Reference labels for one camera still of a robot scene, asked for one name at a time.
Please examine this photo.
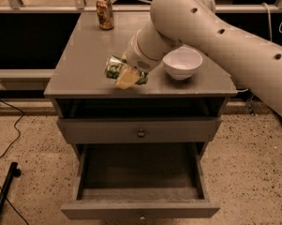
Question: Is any white cable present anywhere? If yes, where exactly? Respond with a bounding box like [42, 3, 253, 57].
[261, 2, 274, 42]

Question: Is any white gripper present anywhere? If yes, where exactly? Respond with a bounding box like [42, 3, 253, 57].
[115, 30, 163, 90]

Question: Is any black floor cable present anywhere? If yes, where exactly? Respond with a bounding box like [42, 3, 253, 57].
[0, 89, 26, 160]

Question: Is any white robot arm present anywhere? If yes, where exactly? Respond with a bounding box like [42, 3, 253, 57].
[125, 0, 282, 117]

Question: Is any black stand leg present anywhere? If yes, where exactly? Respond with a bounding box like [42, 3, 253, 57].
[0, 162, 21, 214]

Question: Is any white ceramic bowl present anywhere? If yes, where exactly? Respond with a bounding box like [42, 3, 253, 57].
[162, 47, 203, 81]

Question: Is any closed top drawer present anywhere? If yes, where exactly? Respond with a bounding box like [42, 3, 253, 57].
[57, 117, 221, 144]

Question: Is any open middle drawer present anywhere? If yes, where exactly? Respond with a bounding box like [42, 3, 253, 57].
[61, 143, 220, 220]

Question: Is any crushed green can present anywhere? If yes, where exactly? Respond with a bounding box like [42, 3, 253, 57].
[105, 55, 148, 85]

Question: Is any crushed orange soda can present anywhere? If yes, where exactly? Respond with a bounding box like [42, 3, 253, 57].
[96, 0, 114, 30]

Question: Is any grey wooden drawer cabinet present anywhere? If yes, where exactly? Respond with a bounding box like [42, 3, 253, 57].
[43, 10, 238, 221]

